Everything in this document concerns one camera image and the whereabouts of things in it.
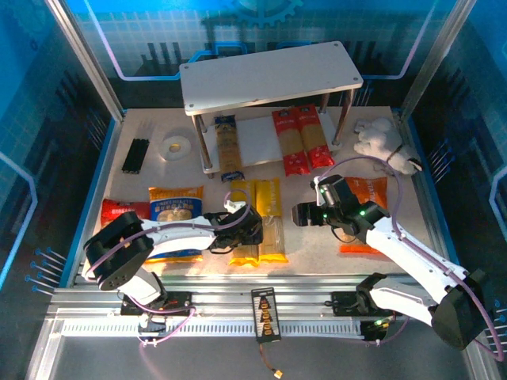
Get yellow spaghetti bag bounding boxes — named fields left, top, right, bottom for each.
left=255, top=177, right=289, bottom=264
left=228, top=180, right=261, bottom=267

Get orange pasta bag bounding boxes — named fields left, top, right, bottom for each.
left=339, top=176, right=389, bottom=254

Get red spaghetti bag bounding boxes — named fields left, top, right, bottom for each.
left=271, top=108, right=311, bottom=177
left=295, top=104, right=336, bottom=170

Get blue orecchiette pasta bag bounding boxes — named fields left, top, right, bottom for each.
left=143, top=185, right=205, bottom=264

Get blue spaghetti bag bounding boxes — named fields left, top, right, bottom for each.
left=213, top=114, right=246, bottom=183

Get red macaroni bag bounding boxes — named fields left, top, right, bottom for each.
left=101, top=199, right=151, bottom=229

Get white two-tier shelf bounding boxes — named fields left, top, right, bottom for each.
left=179, top=40, right=364, bottom=179

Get white plush toy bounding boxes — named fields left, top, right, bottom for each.
left=353, top=117, right=424, bottom=175

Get black power distribution board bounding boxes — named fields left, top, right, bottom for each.
left=251, top=287, right=283, bottom=344

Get white tape roll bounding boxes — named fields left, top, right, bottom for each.
left=158, top=133, right=193, bottom=162

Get small black controller board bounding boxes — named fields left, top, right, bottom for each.
left=359, top=317, right=392, bottom=344

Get black ridged block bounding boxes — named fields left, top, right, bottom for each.
left=121, top=137, right=151, bottom=174

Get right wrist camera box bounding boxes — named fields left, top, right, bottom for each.
left=311, top=176, right=332, bottom=199

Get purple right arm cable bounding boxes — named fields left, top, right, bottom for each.
left=322, top=156, right=506, bottom=362

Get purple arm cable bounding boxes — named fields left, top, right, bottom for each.
left=322, top=156, right=506, bottom=362
left=83, top=188, right=254, bottom=348

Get aluminium frame rail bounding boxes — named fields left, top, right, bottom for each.
left=45, top=272, right=476, bottom=322

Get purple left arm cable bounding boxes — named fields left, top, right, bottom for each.
left=83, top=188, right=254, bottom=348

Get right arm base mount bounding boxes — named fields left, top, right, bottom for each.
left=331, top=291, right=404, bottom=317

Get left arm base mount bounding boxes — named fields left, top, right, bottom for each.
left=120, top=291, right=194, bottom=317

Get white slotted cable duct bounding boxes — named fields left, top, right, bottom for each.
left=59, top=318, right=365, bottom=337

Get cable with yellow connector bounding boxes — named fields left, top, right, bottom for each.
left=259, top=342, right=285, bottom=379

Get aluminium frame post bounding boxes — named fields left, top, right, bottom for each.
left=398, top=0, right=478, bottom=120
left=44, top=0, right=127, bottom=122

